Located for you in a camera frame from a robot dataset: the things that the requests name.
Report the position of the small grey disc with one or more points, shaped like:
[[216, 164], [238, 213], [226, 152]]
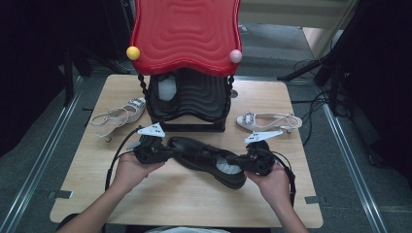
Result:
[[234, 93]]

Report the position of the person's white clothing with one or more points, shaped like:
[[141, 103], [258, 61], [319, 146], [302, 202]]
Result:
[[188, 230]]

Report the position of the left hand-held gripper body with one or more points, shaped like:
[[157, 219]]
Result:
[[150, 150]]

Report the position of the black leather shoe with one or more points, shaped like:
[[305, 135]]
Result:
[[197, 155]]

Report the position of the person's right hand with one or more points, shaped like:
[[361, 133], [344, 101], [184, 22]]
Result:
[[275, 187]]

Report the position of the white slingback buckle shoe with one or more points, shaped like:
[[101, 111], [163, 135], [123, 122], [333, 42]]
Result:
[[134, 108], [247, 120]]

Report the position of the person's left hand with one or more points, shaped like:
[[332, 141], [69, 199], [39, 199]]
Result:
[[129, 171]]

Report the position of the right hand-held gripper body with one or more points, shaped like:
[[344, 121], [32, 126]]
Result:
[[259, 160]]

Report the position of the silver floor rail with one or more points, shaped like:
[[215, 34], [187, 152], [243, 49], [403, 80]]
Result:
[[39, 161], [353, 168]]

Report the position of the black metal stand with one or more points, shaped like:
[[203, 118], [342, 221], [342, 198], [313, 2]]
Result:
[[327, 64]]

